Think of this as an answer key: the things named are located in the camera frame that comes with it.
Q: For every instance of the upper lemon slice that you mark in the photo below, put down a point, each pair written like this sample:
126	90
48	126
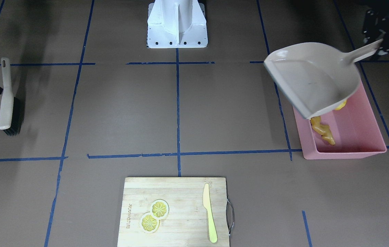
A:
159	209

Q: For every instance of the lower lemon slice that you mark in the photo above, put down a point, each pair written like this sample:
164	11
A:
149	224

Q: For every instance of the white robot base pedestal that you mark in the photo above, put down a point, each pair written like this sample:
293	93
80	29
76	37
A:
177	24

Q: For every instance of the metal cutting board handle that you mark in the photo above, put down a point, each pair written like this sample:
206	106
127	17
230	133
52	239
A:
230	216

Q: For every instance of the bamboo cutting board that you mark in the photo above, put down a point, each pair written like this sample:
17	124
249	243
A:
186	223

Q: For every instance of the tan toy ginger root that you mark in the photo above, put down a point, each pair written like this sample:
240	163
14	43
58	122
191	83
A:
323	130

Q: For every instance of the beige hand brush black bristles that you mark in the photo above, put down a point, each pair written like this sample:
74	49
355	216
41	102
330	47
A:
10	108

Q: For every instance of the beige plastic dustpan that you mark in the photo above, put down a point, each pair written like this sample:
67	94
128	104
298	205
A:
315	77

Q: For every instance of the pink plastic bin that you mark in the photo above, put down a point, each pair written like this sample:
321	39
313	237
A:
354	128

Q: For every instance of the lemon slice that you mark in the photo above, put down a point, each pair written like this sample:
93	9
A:
149	224
159	209

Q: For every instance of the yellow-green plastic knife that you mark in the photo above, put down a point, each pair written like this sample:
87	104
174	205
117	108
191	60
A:
212	232

